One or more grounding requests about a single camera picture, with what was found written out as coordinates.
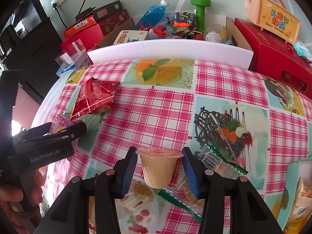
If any pink fruit snack packet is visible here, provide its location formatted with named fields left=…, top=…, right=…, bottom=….
left=49, top=113, right=81, bottom=134

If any yellow jelly cup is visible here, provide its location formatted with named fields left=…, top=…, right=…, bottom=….
left=136, top=148, right=184, bottom=189

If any orange barcode bread packet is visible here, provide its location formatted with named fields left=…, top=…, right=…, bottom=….
left=284, top=177, right=312, bottom=233

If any left hand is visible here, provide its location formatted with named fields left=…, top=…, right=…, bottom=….
left=1, top=166, right=48, bottom=233

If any clear packet with green edges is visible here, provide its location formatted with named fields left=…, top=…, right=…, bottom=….
left=158, top=143, right=248, bottom=222

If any white tray with teal rim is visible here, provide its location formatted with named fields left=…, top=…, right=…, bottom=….
left=277, top=158, right=311, bottom=230

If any red triangular snack packet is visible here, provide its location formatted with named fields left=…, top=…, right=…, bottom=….
left=70, top=78, right=120, bottom=121

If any clear plastic box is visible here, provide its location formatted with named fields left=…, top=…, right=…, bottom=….
left=55, top=39, right=91, bottom=77

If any black cabinet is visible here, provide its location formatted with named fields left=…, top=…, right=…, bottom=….
left=1, top=0, right=62, bottom=104

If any large red box at left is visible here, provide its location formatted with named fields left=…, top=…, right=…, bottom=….
left=60, top=24, right=104, bottom=50

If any orange red flat box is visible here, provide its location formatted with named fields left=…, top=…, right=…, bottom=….
left=63, top=14, right=97, bottom=39

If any white card game box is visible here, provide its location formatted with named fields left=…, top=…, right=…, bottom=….
left=113, top=30, right=149, bottom=45

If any large red gift box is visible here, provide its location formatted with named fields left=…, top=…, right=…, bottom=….
left=234, top=19, right=311, bottom=98

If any white foam board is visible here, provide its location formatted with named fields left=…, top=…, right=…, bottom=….
left=88, top=39, right=253, bottom=69

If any light blue tissue pack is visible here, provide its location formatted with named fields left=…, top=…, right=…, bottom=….
left=292, top=40, right=312, bottom=62

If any blue water bottle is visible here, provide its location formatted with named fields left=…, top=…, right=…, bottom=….
left=134, top=0, right=170, bottom=31

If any clear plastic bottle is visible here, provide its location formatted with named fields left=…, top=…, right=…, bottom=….
left=204, top=24, right=227, bottom=43

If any cardboard box of clutter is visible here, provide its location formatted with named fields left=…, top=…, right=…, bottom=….
left=94, top=11, right=254, bottom=52

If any orange handbag gift box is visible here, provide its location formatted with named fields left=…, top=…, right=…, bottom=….
left=244, top=0, right=300, bottom=44

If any green dumbbell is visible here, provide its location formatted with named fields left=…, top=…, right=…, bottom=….
left=190, top=0, right=211, bottom=33

